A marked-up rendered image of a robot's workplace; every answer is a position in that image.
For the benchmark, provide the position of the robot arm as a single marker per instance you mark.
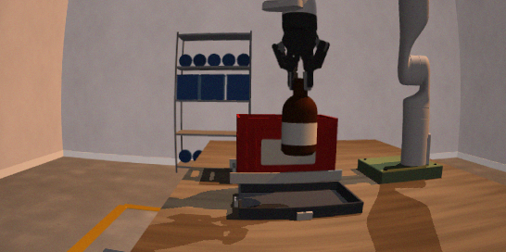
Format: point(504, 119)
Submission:
point(412, 70)

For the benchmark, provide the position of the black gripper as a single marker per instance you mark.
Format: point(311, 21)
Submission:
point(301, 29)

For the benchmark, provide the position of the red bottle crate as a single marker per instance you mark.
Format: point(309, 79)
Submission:
point(259, 146)

